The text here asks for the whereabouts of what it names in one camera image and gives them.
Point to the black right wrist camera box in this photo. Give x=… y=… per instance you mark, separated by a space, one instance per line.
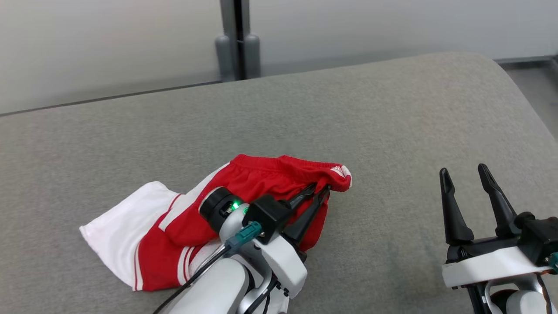
x=538 y=235

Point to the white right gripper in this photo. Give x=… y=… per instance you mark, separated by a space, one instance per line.
x=488 y=264

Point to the grey cylinder post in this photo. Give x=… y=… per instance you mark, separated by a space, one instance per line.
x=253 y=56
x=223 y=61

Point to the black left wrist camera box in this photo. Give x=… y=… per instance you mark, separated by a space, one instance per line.
x=266 y=216

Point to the dark grey vertical frame post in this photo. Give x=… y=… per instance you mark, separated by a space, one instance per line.
x=237 y=26

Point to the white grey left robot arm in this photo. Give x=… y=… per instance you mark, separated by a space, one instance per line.
x=213 y=288

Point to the red shirt white sleeves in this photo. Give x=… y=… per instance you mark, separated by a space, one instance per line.
x=261 y=174

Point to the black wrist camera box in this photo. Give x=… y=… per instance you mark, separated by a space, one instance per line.
x=266 y=216
x=538 y=235

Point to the grey fabric sofa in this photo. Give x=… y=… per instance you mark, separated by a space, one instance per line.
x=348 y=109

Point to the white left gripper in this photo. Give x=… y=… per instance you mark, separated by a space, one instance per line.
x=285 y=266

